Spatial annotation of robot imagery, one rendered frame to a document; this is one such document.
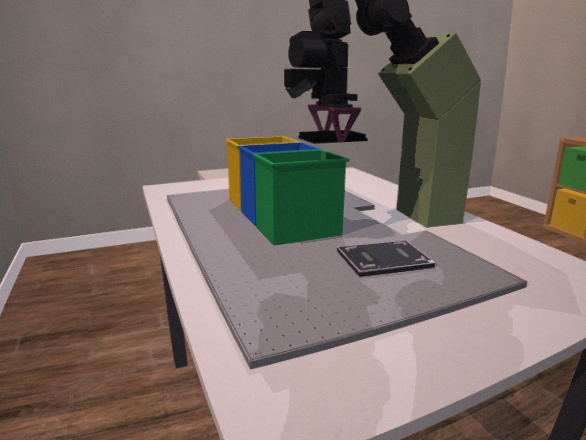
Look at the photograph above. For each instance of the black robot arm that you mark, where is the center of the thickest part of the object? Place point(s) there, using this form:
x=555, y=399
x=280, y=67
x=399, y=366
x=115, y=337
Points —
x=309, y=50

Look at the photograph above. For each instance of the blue bin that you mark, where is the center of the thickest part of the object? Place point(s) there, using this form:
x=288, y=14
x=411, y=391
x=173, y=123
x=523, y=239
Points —
x=247, y=171

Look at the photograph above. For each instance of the yellow open-top bin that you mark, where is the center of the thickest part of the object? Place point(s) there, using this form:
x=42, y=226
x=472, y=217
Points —
x=234, y=162

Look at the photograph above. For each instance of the green bin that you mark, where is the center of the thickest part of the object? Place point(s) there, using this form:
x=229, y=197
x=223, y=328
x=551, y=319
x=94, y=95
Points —
x=299, y=201

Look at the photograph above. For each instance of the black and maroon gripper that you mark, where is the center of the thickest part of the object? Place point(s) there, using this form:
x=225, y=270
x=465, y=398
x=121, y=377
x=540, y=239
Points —
x=336, y=104

